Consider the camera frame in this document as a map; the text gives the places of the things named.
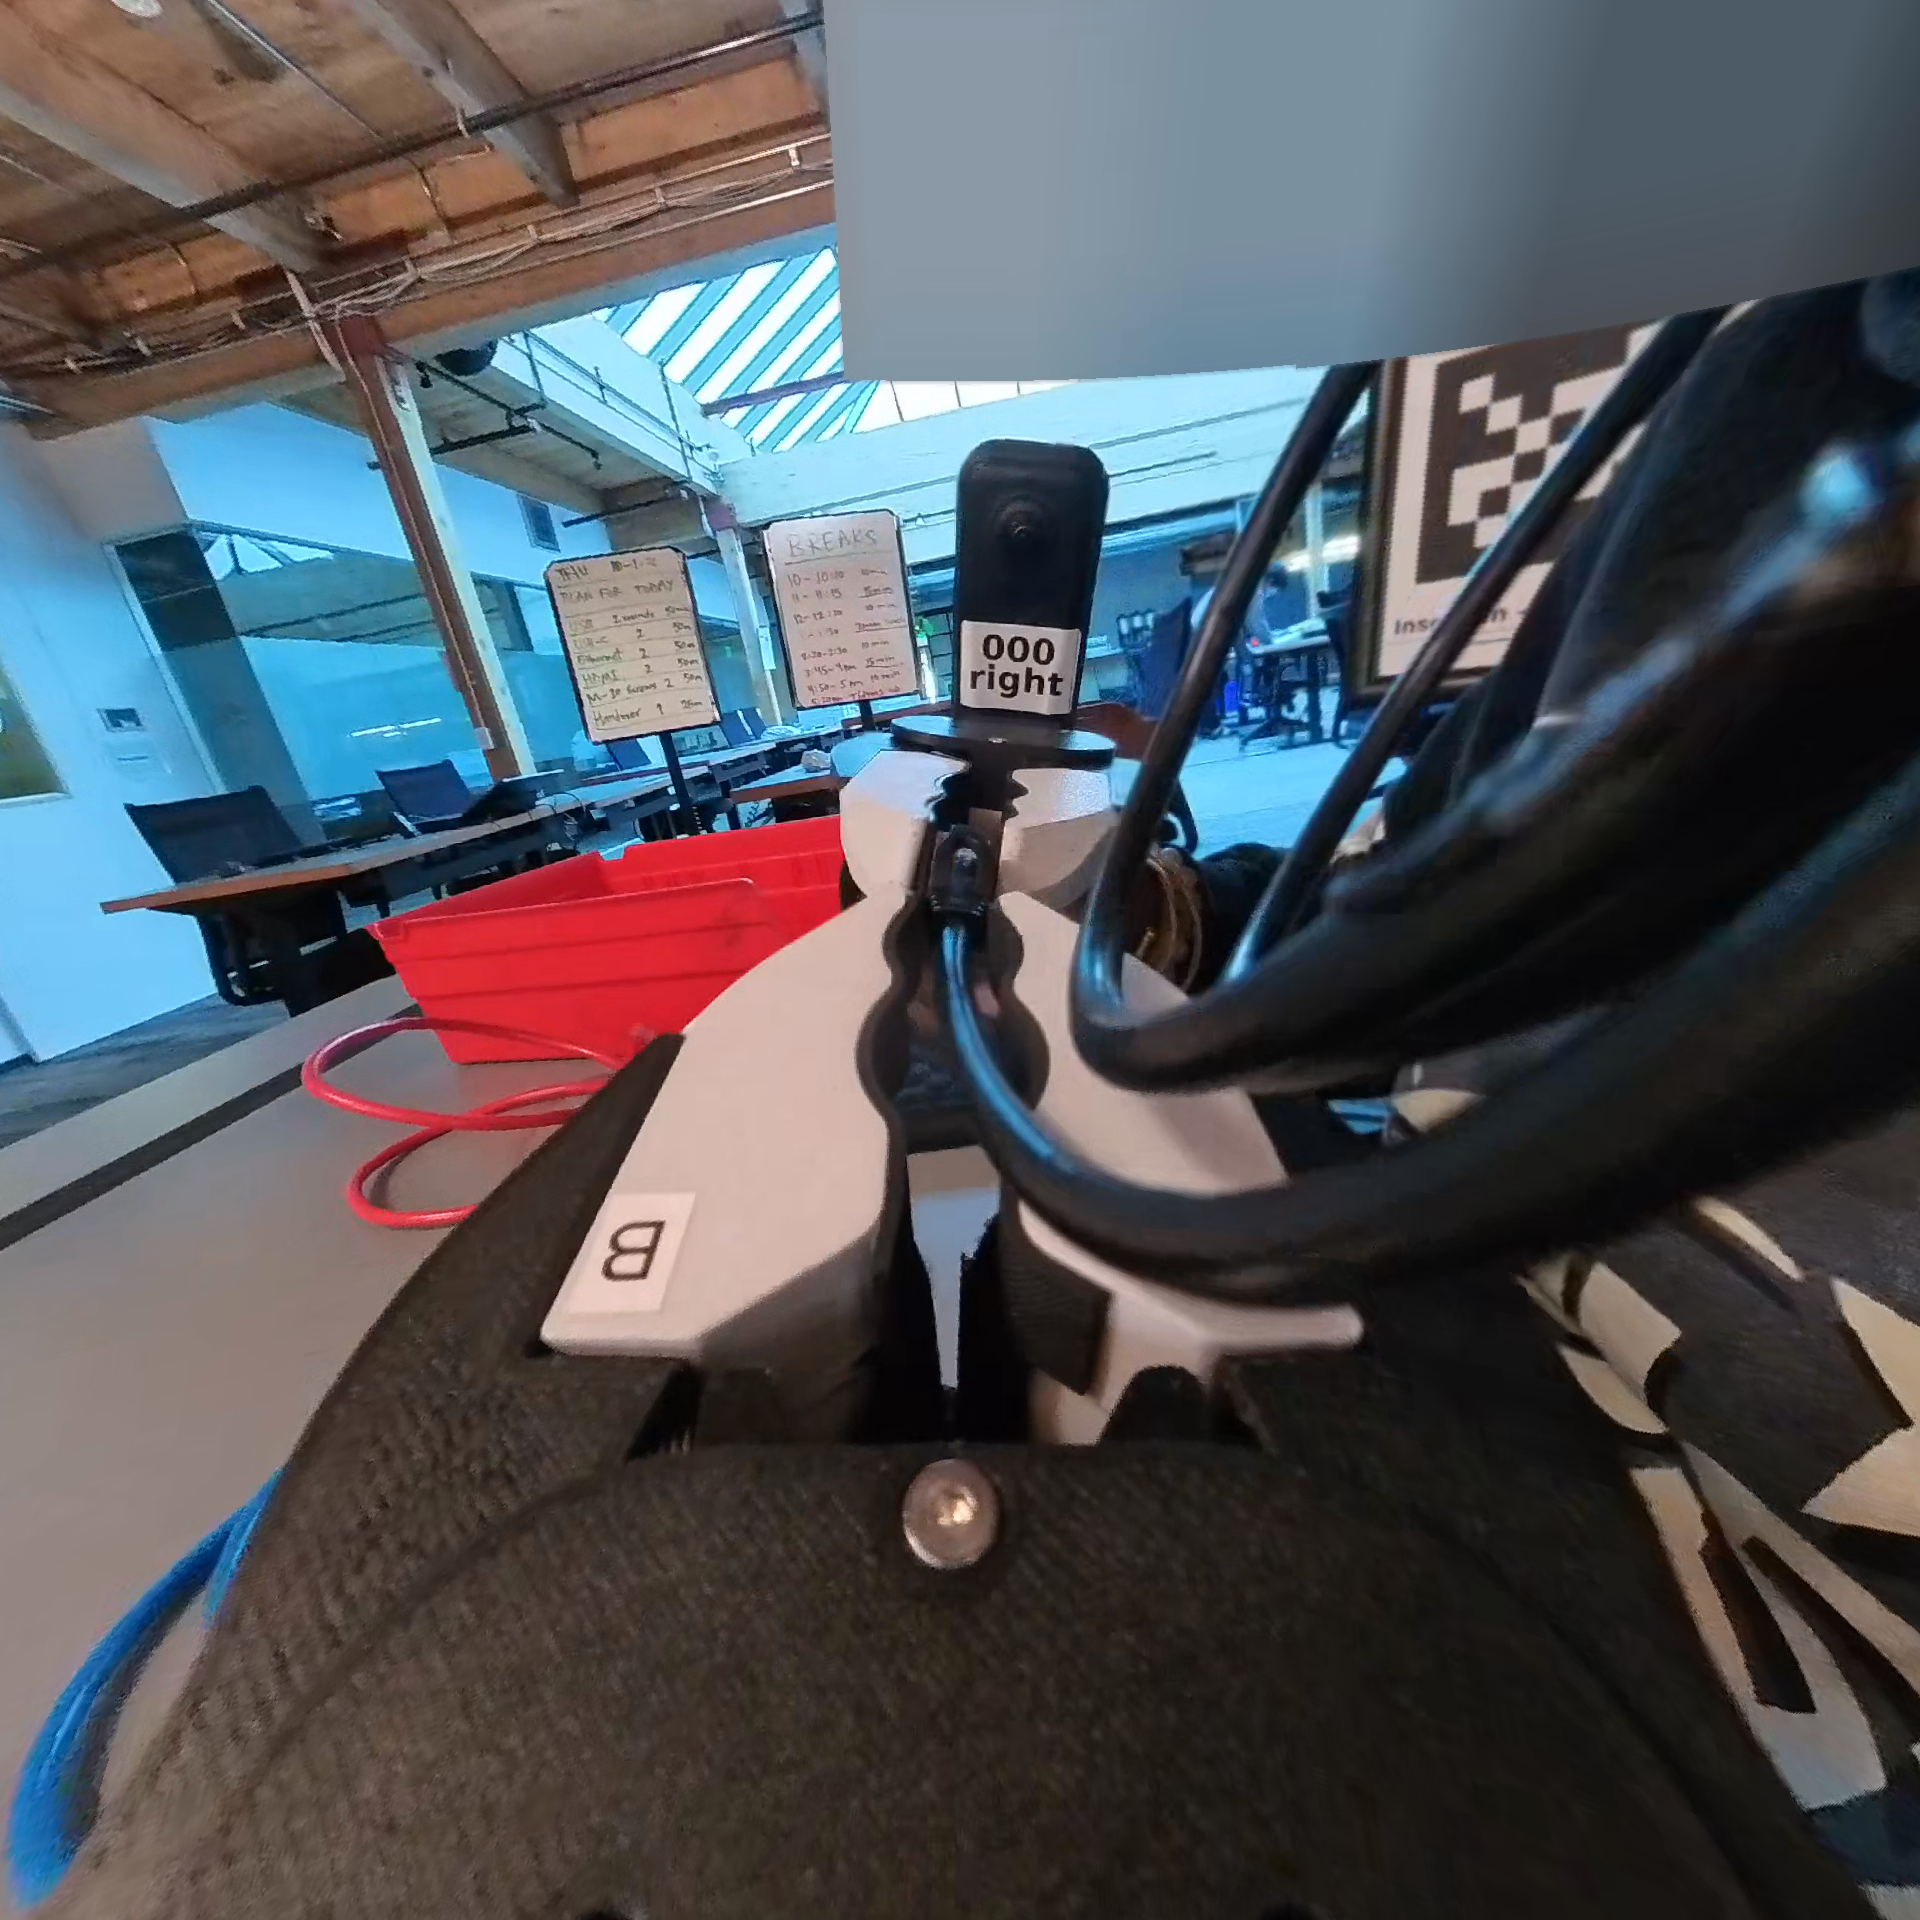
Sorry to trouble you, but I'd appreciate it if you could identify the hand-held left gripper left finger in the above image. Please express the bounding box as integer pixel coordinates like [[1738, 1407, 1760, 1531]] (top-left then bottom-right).
[[539, 901, 905, 1363]]

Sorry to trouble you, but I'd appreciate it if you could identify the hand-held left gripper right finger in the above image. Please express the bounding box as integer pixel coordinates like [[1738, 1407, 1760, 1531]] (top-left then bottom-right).
[[959, 892, 1362, 1446]]

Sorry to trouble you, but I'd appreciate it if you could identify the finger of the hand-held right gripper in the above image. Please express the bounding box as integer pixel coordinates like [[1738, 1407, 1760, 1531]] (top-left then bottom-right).
[[836, 748, 970, 909], [992, 766, 1127, 915]]

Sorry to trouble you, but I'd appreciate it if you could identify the black ethernet hub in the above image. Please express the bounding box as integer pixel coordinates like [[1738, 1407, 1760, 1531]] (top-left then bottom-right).
[[896, 1035, 1000, 1156]]

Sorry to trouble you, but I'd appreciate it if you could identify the red ethernet cable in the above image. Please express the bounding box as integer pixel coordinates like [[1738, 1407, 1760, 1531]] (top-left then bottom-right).
[[299, 1017, 665, 1235]]

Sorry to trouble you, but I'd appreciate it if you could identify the black ethernet cable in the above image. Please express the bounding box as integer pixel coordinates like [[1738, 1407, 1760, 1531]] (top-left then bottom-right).
[[921, 300, 1920, 1309]]

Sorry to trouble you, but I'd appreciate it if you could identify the blue ethernet cable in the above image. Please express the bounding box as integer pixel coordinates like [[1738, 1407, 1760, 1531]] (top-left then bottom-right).
[[0, 1477, 282, 1911]]

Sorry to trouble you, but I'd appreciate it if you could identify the person's right forearm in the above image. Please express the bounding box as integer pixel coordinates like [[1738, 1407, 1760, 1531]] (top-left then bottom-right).
[[1201, 839, 1328, 943]]

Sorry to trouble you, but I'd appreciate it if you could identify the wooden table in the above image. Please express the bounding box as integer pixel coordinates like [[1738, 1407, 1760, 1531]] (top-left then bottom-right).
[[721, 756, 859, 823], [104, 825, 591, 1011]]

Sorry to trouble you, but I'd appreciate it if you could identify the brown wooden chair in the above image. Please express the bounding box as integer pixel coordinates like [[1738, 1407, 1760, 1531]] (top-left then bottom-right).
[[1049, 697, 1169, 771]]

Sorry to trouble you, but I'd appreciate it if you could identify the handwritten whiteboard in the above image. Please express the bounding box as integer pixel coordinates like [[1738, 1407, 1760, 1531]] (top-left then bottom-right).
[[762, 509, 921, 736], [544, 544, 724, 840]]

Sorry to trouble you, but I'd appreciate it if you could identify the red plastic bin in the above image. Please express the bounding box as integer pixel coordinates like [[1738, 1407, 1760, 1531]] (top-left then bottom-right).
[[369, 815, 853, 1070]]

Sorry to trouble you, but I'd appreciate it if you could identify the black office chair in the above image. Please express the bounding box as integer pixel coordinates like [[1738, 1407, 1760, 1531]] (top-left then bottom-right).
[[375, 756, 484, 836], [124, 785, 351, 1011]]

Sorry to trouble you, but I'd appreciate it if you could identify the framed marker sign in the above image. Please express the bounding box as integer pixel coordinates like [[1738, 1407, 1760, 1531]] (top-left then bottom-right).
[[1357, 323, 1672, 701]]

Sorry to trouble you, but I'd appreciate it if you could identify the person's dark printed hoodie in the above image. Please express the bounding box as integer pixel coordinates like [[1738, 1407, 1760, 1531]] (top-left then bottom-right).
[[1320, 300, 1920, 1895]]

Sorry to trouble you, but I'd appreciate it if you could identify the gold bracelet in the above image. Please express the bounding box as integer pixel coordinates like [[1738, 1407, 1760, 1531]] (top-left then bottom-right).
[[1144, 853, 1207, 987]]

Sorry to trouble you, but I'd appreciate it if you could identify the wooden post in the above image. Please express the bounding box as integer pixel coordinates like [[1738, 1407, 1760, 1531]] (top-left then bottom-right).
[[336, 315, 543, 783]]

